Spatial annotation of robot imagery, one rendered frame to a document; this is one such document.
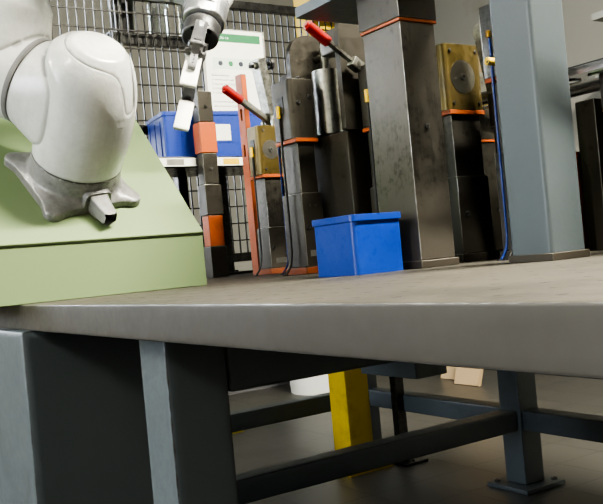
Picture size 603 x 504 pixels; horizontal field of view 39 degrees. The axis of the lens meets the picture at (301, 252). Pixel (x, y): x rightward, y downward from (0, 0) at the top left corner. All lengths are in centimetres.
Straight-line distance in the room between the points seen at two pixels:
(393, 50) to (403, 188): 22
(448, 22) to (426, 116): 424
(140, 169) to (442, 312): 117
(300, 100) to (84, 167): 46
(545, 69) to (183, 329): 61
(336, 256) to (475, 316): 80
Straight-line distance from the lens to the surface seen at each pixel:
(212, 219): 229
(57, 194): 149
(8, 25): 148
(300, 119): 168
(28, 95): 145
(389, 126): 137
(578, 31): 489
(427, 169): 135
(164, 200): 158
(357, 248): 127
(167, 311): 88
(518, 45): 120
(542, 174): 116
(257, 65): 208
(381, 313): 58
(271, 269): 200
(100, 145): 143
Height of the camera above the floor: 74
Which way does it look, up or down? level
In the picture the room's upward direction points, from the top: 5 degrees counter-clockwise
